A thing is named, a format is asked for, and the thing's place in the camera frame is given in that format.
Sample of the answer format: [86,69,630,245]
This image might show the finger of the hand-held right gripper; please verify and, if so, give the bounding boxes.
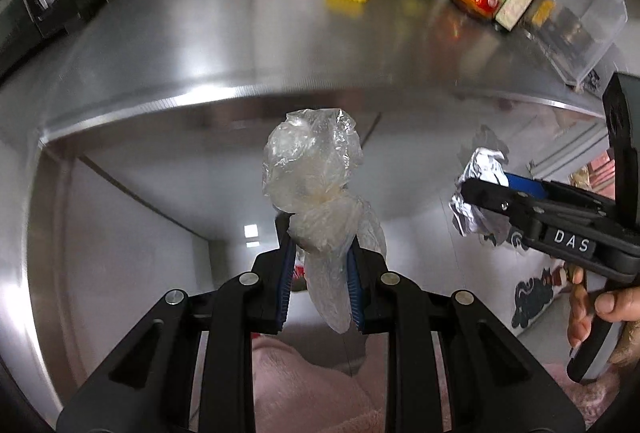
[460,177,546,240]
[502,172,613,210]

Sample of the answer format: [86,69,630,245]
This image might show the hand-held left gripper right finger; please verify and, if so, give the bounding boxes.
[345,240,586,433]

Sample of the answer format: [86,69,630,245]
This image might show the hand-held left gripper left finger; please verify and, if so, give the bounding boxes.
[56,213,301,433]

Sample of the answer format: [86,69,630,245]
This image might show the silver foil wrapper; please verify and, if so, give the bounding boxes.
[449,126,531,254]

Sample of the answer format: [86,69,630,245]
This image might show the clear plastic bag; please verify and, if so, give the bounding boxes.
[262,107,388,335]

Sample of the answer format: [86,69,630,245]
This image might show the person's right hand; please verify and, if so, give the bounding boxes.
[567,268,640,365]

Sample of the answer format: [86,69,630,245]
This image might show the cartoon floor mat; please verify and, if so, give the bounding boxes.
[512,258,571,329]

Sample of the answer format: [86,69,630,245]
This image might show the pink fleece pants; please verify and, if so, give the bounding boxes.
[250,333,640,433]

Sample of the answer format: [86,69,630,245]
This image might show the clear acrylic rack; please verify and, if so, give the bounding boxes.
[520,0,628,86]

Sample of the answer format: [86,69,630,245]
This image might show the black lid spice jar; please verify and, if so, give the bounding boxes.
[525,0,563,26]

